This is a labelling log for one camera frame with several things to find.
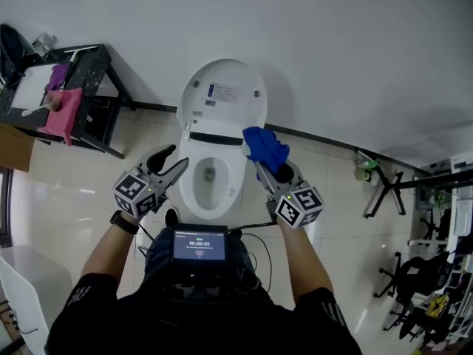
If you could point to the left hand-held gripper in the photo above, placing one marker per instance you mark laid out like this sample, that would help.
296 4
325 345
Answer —
133 194

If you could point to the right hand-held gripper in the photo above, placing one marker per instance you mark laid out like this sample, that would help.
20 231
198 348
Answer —
299 207

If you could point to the blue cloth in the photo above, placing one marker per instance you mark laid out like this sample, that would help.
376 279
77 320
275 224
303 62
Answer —
266 148

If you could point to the white toilet seat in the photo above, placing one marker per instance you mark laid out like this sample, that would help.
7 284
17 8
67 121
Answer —
192 198

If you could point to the person's right forearm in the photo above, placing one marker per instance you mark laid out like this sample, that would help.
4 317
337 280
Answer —
303 257

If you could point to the person's left forearm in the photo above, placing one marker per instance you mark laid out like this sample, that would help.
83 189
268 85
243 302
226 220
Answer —
111 250

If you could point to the white toilet lid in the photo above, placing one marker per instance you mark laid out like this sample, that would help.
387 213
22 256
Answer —
221 87

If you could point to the pink cloth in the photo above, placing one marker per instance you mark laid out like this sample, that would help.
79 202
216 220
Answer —
64 115

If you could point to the purple cloth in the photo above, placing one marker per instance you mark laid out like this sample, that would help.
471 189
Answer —
58 76

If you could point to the person's black shoe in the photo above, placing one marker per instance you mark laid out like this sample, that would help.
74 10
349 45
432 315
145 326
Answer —
171 218

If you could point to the black wrist watch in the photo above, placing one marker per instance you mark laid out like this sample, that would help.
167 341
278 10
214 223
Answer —
125 222

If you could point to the black chest-mounted screen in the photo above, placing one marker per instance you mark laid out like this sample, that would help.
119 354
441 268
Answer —
199 244

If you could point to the black speckled table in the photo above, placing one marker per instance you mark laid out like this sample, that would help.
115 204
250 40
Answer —
92 87

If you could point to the black floor stand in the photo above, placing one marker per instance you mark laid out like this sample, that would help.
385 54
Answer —
388 194

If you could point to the white brush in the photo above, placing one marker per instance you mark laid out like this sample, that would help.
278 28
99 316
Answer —
37 108

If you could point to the white squeegee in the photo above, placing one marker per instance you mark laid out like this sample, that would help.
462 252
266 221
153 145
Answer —
79 52

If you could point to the brown cardboard box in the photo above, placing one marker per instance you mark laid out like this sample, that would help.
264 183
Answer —
15 148

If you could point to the white board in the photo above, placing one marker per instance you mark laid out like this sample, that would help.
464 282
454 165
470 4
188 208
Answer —
33 85

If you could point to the person's black shirt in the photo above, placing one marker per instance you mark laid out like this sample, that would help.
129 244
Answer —
207 327

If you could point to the black office chair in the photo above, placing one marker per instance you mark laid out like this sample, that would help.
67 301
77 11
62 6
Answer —
417 283

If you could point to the white shelving unit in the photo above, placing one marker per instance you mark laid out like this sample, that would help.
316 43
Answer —
460 205

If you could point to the yellow black item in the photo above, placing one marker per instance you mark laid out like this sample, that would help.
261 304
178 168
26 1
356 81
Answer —
438 305

